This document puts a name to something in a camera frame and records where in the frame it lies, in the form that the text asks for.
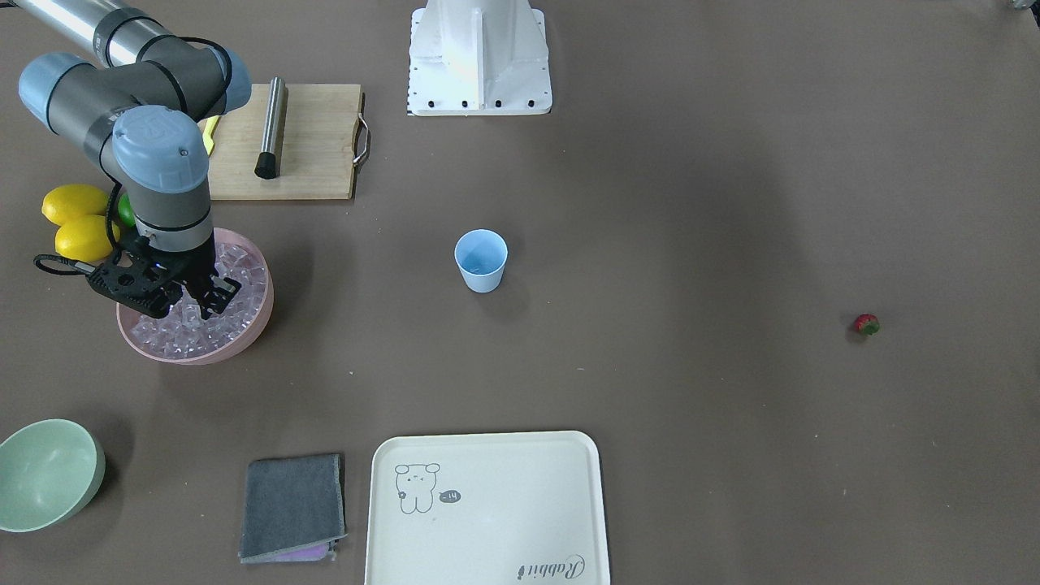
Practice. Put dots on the green lime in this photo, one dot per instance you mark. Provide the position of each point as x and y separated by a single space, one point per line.
125 210

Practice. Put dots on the cream rabbit tray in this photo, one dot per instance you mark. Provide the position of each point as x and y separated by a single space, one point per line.
492 508

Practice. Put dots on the yellow plastic knife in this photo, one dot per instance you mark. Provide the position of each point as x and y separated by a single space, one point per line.
208 128

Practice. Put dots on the green bowl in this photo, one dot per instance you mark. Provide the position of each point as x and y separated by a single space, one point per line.
50 470

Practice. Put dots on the yellow lemon lower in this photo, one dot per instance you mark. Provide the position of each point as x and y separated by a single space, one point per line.
84 239

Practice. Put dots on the folded grey cloth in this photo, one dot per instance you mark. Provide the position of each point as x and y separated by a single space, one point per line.
293 510

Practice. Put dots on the light blue plastic cup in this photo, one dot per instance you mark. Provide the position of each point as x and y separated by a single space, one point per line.
481 255

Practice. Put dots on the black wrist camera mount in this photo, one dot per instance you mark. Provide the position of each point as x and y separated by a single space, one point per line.
150 284

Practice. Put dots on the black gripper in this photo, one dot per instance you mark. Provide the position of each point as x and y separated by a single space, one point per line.
201 269

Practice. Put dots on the clear ice cubes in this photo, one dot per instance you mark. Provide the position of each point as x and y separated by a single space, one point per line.
244 292

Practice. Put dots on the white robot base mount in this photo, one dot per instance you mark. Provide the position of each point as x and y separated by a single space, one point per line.
478 58

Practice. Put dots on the yellow lemon upper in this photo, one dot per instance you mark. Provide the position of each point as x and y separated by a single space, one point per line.
70 201

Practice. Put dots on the yellow lemon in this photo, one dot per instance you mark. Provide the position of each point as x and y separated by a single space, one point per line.
70 201
84 239

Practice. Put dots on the wooden cutting board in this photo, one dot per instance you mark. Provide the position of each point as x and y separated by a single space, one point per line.
324 141

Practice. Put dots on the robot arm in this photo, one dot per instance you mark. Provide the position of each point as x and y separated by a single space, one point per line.
135 114

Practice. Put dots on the pink bowl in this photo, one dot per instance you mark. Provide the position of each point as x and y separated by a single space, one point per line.
252 325

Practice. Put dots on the red strawberry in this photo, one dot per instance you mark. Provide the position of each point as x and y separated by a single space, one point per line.
866 325

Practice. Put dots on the steel muddler black tip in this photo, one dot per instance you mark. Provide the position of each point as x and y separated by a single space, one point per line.
268 163

